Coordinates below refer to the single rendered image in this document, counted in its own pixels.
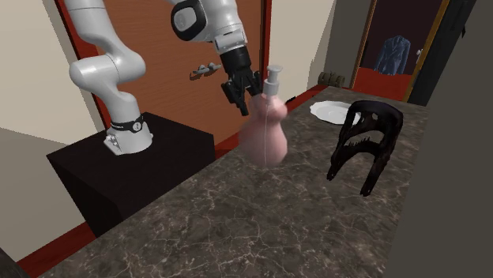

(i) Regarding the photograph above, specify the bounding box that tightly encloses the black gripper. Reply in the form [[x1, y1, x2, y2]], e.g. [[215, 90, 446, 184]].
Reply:
[[219, 46, 265, 117]]

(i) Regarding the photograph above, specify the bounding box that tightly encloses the pink pump soap bottle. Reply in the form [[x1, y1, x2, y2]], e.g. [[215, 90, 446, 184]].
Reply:
[[237, 65, 289, 168]]

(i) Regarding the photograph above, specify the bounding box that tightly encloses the olive round bundle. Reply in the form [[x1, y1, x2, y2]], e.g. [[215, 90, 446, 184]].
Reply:
[[318, 70, 346, 88]]

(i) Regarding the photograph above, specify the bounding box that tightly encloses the white plate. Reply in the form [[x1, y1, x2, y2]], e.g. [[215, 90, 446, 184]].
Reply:
[[309, 100, 363, 126]]

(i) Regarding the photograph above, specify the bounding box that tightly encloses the black skull-shaped rack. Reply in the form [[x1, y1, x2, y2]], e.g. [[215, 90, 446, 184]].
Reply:
[[326, 100, 405, 197]]

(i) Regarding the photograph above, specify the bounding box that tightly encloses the black robot stand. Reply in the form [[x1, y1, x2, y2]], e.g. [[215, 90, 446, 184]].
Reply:
[[46, 112, 216, 238]]

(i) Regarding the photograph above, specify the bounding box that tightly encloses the blue jacket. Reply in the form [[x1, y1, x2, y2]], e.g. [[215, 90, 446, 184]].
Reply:
[[373, 36, 412, 76]]

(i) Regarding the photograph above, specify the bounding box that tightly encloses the dark open door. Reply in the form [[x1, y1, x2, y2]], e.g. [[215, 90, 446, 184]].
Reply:
[[407, 0, 478, 107]]

